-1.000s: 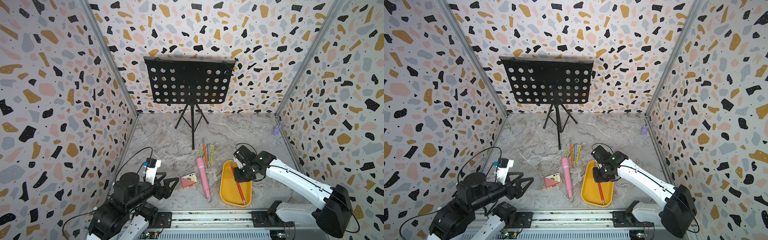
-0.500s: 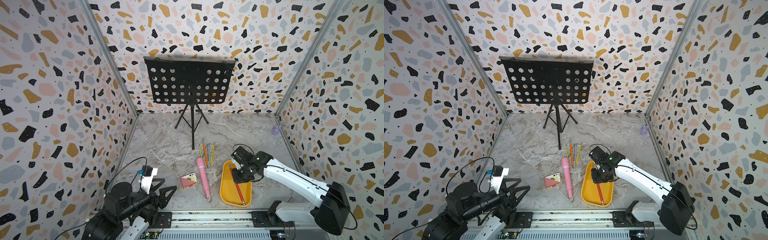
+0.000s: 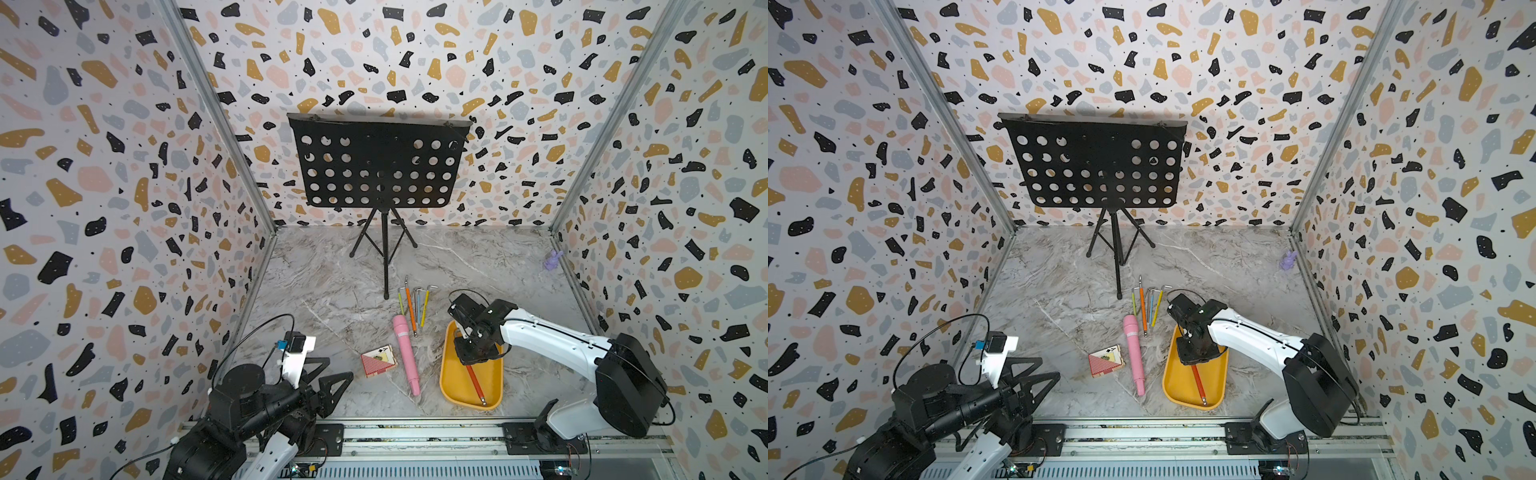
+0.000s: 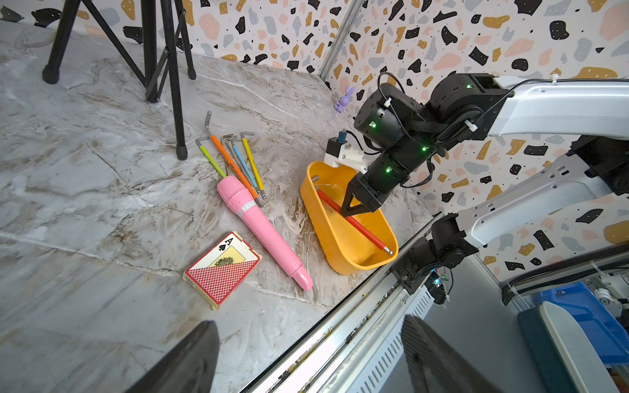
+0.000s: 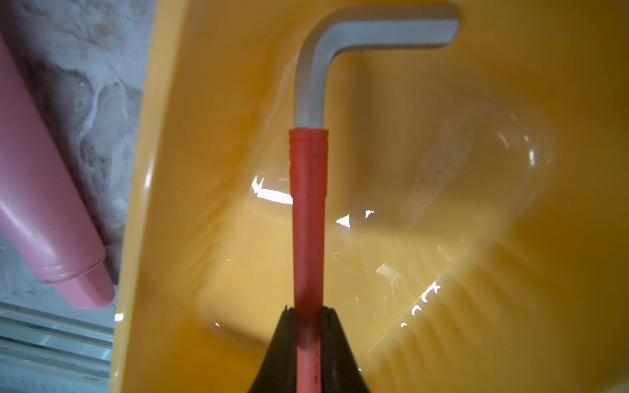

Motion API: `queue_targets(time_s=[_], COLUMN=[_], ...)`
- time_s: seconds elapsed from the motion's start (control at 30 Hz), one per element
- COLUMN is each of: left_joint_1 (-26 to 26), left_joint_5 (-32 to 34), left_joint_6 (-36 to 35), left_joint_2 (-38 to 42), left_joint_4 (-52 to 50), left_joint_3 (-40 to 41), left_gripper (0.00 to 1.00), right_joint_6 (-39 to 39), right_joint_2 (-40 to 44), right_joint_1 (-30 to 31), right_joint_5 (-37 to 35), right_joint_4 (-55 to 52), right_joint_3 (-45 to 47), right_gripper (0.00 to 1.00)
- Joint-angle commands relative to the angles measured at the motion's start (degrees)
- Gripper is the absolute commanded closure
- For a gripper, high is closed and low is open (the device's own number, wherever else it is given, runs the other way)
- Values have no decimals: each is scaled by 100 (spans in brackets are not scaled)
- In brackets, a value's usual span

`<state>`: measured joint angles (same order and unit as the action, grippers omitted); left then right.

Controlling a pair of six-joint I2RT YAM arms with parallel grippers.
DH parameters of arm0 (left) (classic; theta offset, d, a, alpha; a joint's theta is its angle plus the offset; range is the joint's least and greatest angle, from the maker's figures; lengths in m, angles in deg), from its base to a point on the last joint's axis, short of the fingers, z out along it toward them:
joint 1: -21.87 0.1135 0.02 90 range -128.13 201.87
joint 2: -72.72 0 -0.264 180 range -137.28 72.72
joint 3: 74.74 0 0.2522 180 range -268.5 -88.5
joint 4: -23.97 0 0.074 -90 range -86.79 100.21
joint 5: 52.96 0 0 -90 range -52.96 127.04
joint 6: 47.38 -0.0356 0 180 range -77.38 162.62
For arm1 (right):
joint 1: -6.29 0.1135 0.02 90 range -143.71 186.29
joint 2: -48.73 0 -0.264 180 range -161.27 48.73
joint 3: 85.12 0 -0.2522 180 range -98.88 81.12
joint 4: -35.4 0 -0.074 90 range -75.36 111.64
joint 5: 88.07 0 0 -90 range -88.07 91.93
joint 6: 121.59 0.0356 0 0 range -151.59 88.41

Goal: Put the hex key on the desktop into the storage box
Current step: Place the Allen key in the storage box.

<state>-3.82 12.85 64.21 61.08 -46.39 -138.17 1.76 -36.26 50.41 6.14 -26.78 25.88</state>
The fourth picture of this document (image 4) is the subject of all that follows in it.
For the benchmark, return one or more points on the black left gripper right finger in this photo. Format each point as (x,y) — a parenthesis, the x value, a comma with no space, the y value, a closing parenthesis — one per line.
(434,366)

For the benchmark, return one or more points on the blue plastic bin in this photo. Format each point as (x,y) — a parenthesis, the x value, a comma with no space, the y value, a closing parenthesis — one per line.
(574,341)

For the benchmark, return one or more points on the small purple rabbit figurine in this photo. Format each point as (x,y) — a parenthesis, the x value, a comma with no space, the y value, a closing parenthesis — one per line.
(344,100)

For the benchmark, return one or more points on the red hex key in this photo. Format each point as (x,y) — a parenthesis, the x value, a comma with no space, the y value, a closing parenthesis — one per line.
(354,222)

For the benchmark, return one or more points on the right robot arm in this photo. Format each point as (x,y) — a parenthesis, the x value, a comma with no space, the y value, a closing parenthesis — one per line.
(507,158)

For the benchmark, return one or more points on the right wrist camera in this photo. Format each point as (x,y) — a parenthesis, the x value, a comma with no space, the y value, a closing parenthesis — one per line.
(340,152)

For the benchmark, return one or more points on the green hex key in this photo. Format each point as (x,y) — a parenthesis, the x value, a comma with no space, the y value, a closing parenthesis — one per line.
(209,157)

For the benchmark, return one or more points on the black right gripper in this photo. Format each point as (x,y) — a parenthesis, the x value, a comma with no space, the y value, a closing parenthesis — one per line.
(366,193)

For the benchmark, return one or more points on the blue hex key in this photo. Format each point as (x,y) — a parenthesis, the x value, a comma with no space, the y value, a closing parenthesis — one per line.
(249,173)

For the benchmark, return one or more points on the black perforated music stand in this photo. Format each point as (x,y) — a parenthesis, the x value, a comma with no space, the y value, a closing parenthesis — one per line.
(164,24)

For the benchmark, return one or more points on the yellow hex key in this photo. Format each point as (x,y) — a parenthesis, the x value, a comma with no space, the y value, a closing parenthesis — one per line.
(245,136)

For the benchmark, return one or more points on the yellow plastic storage tray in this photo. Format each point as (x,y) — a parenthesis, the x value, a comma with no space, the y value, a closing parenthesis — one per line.
(346,249)

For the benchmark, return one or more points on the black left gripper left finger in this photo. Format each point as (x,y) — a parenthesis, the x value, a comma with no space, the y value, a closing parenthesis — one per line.
(189,367)

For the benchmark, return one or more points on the orange hex key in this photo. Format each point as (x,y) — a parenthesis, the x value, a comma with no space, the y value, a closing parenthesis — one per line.
(228,159)

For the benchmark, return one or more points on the red playing card box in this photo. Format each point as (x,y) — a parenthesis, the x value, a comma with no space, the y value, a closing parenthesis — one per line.
(222,269)

